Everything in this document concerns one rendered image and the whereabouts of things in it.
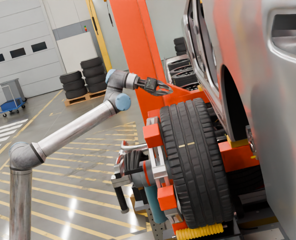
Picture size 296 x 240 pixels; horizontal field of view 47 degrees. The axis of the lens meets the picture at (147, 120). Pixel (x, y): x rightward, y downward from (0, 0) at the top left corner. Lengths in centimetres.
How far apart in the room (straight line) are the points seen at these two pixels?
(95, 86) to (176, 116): 854
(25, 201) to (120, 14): 120
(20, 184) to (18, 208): 13
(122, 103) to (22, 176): 64
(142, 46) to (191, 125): 76
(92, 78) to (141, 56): 797
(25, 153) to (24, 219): 41
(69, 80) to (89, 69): 67
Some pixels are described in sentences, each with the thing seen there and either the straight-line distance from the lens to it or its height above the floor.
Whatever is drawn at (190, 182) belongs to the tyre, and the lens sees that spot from 155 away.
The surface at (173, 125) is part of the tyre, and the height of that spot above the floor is 113.
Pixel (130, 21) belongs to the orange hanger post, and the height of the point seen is 165.
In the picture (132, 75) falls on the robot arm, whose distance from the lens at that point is 192.
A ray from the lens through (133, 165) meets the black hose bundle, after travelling 165.
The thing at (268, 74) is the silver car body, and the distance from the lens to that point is 103.
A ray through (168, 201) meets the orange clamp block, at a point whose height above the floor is 85.
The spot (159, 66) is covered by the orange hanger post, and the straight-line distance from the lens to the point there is 413.
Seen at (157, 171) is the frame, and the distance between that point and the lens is 159.
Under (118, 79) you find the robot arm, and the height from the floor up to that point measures 136.
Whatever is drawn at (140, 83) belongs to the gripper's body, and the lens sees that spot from 191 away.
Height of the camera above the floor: 160
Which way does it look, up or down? 15 degrees down
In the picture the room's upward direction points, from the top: 16 degrees counter-clockwise
